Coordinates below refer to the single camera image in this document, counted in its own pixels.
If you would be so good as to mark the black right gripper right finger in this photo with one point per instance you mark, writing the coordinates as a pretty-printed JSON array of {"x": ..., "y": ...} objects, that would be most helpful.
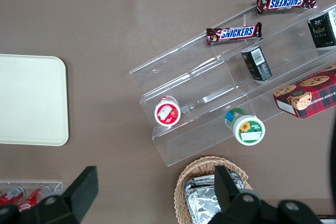
[{"x": 225, "y": 192}]

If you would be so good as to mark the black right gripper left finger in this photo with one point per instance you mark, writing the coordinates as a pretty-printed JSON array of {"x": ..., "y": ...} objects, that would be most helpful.
[{"x": 78, "y": 192}]

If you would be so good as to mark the tan wicker basket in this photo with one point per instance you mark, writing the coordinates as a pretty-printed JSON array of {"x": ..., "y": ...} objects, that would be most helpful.
[{"x": 183, "y": 179}]

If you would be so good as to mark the cream plastic tray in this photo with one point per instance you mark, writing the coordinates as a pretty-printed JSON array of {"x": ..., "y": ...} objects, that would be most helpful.
[{"x": 31, "y": 100}]

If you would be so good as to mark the clear acrylic can holder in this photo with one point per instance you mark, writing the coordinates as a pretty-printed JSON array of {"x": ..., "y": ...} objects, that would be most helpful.
[{"x": 56, "y": 185}]

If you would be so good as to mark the foil wrapped food package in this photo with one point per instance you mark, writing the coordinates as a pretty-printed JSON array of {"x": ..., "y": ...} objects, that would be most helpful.
[{"x": 200, "y": 200}]

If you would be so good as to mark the red soda can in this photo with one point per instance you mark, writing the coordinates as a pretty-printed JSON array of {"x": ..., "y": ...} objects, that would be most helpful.
[
  {"x": 9, "y": 196},
  {"x": 31, "y": 199}
]

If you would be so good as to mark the green sunflower lid cup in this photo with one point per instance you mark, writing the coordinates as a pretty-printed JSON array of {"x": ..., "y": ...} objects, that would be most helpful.
[{"x": 248, "y": 130}]

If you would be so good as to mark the red strawberry yogurt cup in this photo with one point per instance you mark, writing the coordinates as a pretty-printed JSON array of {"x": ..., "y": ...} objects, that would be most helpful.
[{"x": 167, "y": 113}]

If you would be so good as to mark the clear acrylic tiered shelf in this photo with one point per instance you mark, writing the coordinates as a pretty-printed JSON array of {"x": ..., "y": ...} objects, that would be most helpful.
[{"x": 199, "y": 82}]

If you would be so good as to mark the red tartan cookie box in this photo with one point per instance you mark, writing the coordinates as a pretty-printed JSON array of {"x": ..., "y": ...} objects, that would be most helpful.
[{"x": 312, "y": 95}]

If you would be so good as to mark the black drink carton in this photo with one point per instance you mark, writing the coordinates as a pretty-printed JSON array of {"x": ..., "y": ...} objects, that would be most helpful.
[
  {"x": 258, "y": 64},
  {"x": 324, "y": 31}
]

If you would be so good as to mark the Snickers chocolate bar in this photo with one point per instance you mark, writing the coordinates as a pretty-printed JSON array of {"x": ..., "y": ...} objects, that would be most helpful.
[
  {"x": 236, "y": 33},
  {"x": 286, "y": 1}
]

